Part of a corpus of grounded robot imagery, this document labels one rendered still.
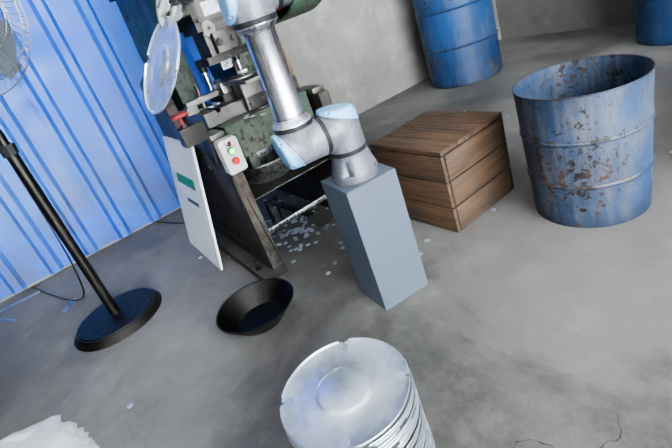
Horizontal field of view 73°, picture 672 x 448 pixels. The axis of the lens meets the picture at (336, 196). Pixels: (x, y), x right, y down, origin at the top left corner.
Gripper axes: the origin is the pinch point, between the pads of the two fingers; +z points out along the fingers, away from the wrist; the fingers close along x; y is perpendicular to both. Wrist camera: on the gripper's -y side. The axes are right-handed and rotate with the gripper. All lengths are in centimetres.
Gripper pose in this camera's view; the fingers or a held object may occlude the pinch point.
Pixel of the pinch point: (163, 25)
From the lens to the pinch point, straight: 154.5
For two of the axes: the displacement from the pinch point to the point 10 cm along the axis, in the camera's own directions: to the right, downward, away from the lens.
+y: 7.5, 0.3, -6.6
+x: 6.3, 2.5, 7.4
